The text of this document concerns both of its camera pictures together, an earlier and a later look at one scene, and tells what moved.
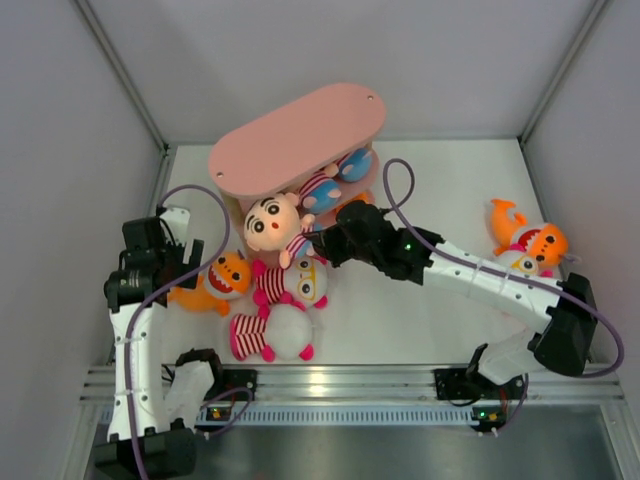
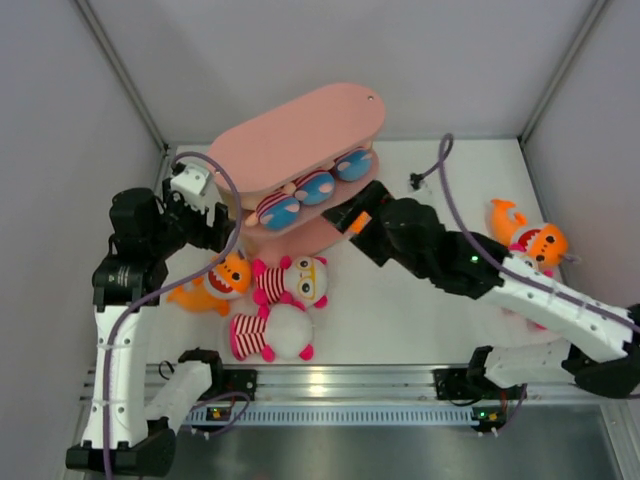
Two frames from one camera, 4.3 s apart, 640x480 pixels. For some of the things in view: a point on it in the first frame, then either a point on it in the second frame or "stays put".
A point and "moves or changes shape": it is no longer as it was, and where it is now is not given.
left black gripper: x=184 y=269 → x=213 y=238
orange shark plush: x=544 y=243 stays put
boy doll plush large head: x=273 y=222 moves or changes shape
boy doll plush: x=320 y=192 moves or changes shape
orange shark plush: x=229 y=276 stays put
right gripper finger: x=323 y=238 → x=348 y=211
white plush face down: x=280 y=332 stays put
